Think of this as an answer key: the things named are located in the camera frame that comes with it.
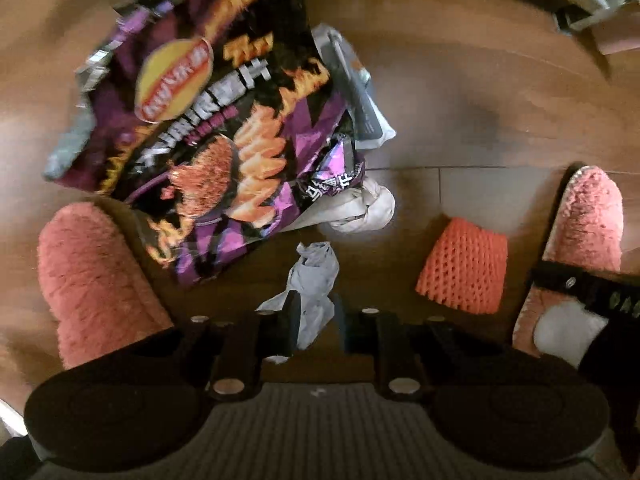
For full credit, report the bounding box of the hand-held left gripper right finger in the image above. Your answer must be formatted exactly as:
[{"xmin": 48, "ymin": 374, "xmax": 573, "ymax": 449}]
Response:
[{"xmin": 333, "ymin": 293, "xmax": 507, "ymax": 402}]

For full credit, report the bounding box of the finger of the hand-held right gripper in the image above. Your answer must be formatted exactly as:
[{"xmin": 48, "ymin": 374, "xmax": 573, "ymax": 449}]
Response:
[{"xmin": 529, "ymin": 262, "xmax": 602, "ymax": 307}]

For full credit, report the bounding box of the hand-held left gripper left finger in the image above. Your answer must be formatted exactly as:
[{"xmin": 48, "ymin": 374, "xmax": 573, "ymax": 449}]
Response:
[{"xmin": 129, "ymin": 290, "xmax": 304, "ymax": 403}]

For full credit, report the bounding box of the grey paper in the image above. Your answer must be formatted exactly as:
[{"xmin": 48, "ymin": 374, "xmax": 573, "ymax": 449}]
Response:
[{"xmin": 256, "ymin": 241, "xmax": 342, "ymax": 352}]

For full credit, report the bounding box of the purple flame-print chip bag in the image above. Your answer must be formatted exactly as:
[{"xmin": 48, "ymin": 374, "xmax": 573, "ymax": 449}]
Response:
[{"xmin": 42, "ymin": 0, "xmax": 370, "ymax": 290}]

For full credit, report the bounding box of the crumpled white tissue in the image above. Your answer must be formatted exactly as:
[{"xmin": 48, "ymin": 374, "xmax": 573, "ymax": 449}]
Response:
[{"xmin": 319, "ymin": 174, "xmax": 397, "ymax": 234}]

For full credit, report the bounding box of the pink fluffy slipper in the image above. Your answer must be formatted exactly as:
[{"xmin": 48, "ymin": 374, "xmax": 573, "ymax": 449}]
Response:
[
  {"xmin": 513, "ymin": 164, "xmax": 625, "ymax": 361},
  {"xmin": 37, "ymin": 202, "xmax": 177, "ymax": 372}
]

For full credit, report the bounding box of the grey and white packet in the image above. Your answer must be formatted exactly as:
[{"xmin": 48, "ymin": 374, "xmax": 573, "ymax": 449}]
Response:
[{"xmin": 312, "ymin": 24, "xmax": 399, "ymax": 152}]

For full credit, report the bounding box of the orange foam fruit net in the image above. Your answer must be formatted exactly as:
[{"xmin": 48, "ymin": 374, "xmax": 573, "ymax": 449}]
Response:
[{"xmin": 415, "ymin": 216, "xmax": 509, "ymax": 316}]

